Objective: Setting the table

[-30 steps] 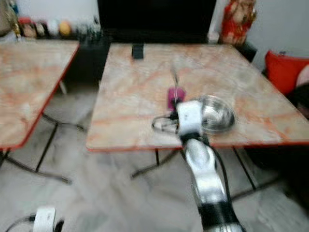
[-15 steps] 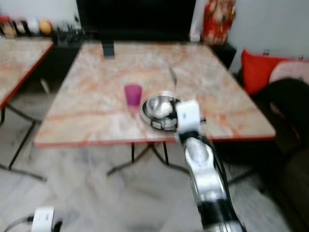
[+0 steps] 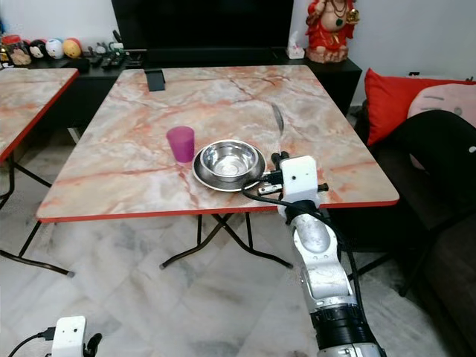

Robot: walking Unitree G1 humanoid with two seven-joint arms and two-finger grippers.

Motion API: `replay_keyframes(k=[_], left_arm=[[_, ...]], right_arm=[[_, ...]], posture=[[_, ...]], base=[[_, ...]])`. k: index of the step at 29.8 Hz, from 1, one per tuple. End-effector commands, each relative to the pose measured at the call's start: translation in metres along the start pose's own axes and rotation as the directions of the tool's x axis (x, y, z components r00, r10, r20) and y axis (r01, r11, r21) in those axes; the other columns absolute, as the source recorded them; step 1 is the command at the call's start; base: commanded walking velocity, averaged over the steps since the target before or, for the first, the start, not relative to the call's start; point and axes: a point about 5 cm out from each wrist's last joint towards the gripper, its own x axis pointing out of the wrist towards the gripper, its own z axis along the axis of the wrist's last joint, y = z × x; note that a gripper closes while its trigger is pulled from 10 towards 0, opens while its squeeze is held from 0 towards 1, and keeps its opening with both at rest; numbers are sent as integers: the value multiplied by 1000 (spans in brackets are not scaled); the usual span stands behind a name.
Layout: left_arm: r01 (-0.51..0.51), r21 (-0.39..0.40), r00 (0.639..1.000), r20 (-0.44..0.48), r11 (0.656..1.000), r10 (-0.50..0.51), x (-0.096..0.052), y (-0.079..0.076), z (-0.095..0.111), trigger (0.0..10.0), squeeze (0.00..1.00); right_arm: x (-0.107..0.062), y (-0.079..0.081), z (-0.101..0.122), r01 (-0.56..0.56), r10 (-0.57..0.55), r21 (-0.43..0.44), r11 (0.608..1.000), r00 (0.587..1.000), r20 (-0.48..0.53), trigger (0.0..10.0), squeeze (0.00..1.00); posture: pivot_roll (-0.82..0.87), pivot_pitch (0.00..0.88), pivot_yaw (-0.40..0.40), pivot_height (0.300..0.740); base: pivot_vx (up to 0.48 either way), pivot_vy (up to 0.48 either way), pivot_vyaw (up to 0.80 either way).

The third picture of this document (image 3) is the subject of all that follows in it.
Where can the stainless steel plate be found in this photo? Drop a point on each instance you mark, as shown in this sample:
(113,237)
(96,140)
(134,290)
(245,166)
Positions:
(212,181)

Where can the black television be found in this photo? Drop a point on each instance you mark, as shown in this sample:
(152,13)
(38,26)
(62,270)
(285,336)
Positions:
(201,22)

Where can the black tv cabinet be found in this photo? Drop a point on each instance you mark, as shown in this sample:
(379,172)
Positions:
(89,97)

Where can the small white box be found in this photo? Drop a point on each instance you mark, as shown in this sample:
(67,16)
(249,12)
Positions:
(295,51)

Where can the pink cushion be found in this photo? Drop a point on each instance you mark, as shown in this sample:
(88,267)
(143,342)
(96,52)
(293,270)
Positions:
(442,100)

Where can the large marble folding table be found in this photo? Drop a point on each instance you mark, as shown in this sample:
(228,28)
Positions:
(119,167)

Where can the red cushion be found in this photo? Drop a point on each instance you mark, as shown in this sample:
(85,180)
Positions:
(387,100)

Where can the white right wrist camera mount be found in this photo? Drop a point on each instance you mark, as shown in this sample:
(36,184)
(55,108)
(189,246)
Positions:
(300,178)

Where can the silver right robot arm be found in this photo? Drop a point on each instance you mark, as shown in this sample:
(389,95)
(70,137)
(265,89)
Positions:
(323,271)

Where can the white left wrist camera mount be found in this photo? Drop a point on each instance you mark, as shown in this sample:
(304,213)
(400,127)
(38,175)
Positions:
(68,336)

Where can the dark sofa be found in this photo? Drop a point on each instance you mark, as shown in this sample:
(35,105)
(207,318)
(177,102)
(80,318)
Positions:
(431,201)

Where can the purple plastic cup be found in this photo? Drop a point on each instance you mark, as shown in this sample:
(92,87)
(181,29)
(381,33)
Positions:
(181,144)

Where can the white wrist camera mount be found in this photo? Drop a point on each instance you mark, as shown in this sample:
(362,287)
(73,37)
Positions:
(68,336)
(300,178)

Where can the black phone stand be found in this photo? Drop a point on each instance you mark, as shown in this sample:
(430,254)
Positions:
(155,80)

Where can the stainless steel bowl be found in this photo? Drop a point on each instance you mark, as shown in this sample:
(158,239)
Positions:
(228,161)

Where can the yellow round figurine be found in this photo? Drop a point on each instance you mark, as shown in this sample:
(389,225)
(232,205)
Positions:
(72,48)

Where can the white blue round figurine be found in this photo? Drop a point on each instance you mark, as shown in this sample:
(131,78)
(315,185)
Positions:
(53,48)

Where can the red deity statue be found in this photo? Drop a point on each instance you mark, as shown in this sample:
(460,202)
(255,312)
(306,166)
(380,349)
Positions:
(331,30)

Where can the black white round figurine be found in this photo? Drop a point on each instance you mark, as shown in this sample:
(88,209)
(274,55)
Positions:
(38,50)

